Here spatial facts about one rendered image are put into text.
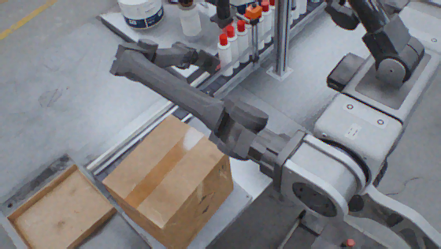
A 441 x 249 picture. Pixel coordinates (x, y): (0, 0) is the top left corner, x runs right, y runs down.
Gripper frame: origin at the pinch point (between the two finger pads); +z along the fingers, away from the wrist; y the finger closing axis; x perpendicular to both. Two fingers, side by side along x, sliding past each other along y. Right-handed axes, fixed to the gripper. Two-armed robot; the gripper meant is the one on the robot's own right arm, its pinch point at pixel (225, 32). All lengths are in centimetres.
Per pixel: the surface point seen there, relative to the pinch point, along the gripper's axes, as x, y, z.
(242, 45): 8.3, -0.9, 3.0
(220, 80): 7.6, 12.4, 13.8
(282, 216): 45, 11, 102
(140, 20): -44.9, 12.3, 8.5
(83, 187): 1, 81, 19
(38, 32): -214, 20, 101
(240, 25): 7.5, -1.4, -6.7
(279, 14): 20.5, -9.5, -13.4
